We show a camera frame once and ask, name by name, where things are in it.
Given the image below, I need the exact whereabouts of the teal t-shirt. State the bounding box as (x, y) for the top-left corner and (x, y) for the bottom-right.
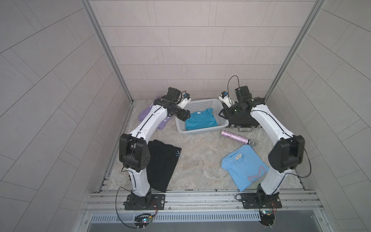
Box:
(185, 108), (218, 131)

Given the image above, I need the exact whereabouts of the black t-shirt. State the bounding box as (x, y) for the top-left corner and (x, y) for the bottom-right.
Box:
(146, 140), (182, 192)

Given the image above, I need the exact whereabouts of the light blue t-shirt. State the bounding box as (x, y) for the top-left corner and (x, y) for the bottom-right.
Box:
(221, 145), (269, 191)

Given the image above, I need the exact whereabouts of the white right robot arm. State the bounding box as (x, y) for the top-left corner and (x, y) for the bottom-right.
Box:
(219, 86), (305, 205)

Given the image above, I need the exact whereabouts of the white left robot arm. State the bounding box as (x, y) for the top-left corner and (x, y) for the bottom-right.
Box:
(118, 87), (191, 208)

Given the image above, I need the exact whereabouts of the purple folded t-shirt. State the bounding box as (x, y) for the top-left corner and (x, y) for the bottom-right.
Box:
(139, 102), (171, 130)

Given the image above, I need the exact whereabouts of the black hard case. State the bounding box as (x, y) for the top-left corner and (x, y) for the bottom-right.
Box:
(218, 102), (260, 128)

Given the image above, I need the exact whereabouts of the purple glitter bottle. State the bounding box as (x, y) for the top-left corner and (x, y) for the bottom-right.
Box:
(221, 130), (256, 147)

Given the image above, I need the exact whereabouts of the right circuit board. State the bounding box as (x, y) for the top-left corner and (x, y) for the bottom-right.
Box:
(259, 210), (275, 227)

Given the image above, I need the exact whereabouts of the circuit board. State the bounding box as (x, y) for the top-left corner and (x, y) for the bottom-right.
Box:
(259, 210), (275, 227)
(134, 213), (155, 230)

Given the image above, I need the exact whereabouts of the left circuit board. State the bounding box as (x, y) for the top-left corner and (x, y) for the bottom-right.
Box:
(134, 213), (155, 230)

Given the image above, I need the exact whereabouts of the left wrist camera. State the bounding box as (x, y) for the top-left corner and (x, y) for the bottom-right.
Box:
(178, 93), (191, 109)

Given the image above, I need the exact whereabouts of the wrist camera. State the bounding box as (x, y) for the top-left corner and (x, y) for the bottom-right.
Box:
(218, 91), (234, 108)
(178, 93), (191, 109)

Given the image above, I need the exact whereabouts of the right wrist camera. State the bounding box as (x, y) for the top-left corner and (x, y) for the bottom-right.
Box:
(218, 91), (234, 108)

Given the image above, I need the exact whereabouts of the right black cable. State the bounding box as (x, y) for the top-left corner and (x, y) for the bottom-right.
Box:
(226, 75), (241, 96)

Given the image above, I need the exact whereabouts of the black cable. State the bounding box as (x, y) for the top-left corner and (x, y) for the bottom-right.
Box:
(115, 187), (140, 229)
(226, 75), (241, 96)

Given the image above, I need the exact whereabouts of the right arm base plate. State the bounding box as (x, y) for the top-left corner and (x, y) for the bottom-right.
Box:
(236, 191), (282, 209)

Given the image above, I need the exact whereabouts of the left black cable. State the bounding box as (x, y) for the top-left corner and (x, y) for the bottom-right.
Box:
(115, 187), (140, 229)

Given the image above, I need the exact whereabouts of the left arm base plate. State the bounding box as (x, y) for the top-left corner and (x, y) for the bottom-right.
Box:
(123, 193), (166, 210)

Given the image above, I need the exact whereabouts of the aluminium mounting rail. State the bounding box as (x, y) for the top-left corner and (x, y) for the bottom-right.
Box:
(82, 189), (324, 213)

